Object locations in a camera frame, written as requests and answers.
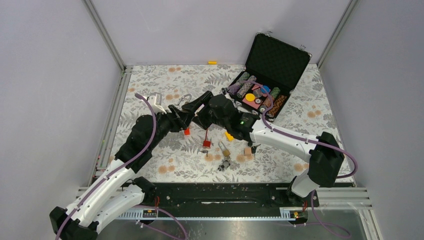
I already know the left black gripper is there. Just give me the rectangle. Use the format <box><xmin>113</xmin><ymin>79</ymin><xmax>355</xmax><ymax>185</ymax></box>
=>
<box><xmin>148</xmin><ymin>104</ymin><xmax>195</xmax><ymax>150</ymax></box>

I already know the red cable padlock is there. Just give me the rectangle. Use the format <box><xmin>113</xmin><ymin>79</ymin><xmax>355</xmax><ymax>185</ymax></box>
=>
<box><xmin>202</xmin><ymin>129</ymin><xmax>211</xmax><ymax>149</ymax></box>

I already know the small brass padlock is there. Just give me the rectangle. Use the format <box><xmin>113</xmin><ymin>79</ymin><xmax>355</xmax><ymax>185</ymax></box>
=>
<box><xmin>218</xmin><ymin>141</ymin><xmax>231</xmax><ymax>158</ymax></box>

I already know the large brass padlock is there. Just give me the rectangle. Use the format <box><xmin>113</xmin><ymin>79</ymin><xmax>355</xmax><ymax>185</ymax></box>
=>
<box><xmin>147</xmin><ymin>92</ymin><xmax>192</xmax><ymax>114</ymax></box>

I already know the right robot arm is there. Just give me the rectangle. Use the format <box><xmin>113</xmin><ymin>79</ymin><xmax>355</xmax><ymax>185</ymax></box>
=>
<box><xmin>193</xmin><ymin>94</ymin><xmax>345</xmax><ymax>206</ymax></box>

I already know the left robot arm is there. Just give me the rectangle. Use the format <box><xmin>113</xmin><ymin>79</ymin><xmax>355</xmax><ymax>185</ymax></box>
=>
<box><xmin>49</xmin><ymin>91</ymin><xmax>213</xmax><ymax>240</ymax></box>

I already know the red cube block left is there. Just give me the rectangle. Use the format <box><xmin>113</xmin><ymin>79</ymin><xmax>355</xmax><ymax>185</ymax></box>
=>
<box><xmin>183</xmin><ymin>127</ymin><xmax>191</xmax><ymax>136</ymax></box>

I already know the yellow rectangular block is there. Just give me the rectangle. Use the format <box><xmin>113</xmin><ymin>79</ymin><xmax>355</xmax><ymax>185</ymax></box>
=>
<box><xmin>224</xmin><ymin>131</ymin><xmax>234</xmax><ymax>142</ymax></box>

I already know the tan block near keys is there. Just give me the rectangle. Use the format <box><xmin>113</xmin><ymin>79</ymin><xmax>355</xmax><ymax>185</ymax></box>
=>
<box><xmin>243</xmin><ymin>147</ymin><xmax>253</xmax><ymax>157</ymax></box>

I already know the black poker chip case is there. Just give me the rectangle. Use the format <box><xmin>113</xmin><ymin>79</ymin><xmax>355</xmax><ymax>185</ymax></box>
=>
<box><xmin>229</xmin><ymin>32</ymin><xmax>312</xmax><ymax>122</ymax></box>

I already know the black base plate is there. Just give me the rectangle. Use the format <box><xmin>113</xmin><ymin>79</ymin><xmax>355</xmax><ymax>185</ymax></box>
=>
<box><xmin>120</xmin><ymin>181</ymin><xmax>321</xmax><ymax>220</ymax></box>

